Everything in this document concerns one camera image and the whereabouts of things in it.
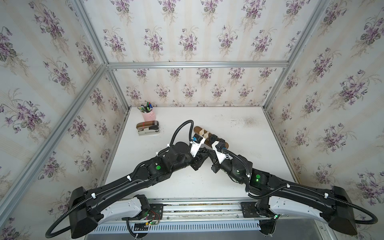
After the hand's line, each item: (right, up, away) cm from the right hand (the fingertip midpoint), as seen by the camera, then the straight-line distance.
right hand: (209, 150), depth 69 cm
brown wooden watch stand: (-5, +8, +28) cm, 29 cm away
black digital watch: (+5, +3, +22) cm, 23 cm away
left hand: (-1, -1, -1) cm, 1 cm away
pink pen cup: (-39, +17, +36) cm, 56 cm away
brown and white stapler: (-39, +9, +32) cm, 51 cm away
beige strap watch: (-2, +7, +26) cm, 27 cm away
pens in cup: (-41, +22, +35) cm, 58 cm away
